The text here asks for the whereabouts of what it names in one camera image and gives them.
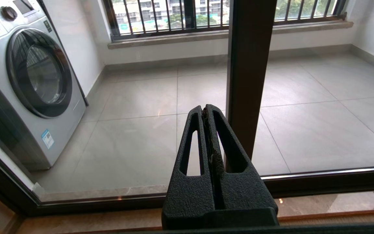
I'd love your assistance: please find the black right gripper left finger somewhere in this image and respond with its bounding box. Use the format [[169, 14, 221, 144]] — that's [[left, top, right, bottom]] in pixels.
[[162, 106, 215, 228]]

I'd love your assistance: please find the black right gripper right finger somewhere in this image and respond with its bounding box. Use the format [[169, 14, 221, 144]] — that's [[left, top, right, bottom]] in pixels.
[[206, 104, 278, 210]]

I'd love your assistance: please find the brown framed sliding glass door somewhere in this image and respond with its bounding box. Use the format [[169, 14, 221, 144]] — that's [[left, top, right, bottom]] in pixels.
[[0, 0, 278, 216]]

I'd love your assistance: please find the brown framed fixed glass door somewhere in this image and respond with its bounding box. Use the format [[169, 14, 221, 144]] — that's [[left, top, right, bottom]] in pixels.
[[261, 0, 374, 198]]

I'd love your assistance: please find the long grey stone sill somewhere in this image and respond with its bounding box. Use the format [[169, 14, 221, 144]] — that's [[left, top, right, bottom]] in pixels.
[[107, 20, 355, 50]]

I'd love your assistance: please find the long black balcony railing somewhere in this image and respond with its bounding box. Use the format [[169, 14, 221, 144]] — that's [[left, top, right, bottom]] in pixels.
[[109, 0, 348, 39]]

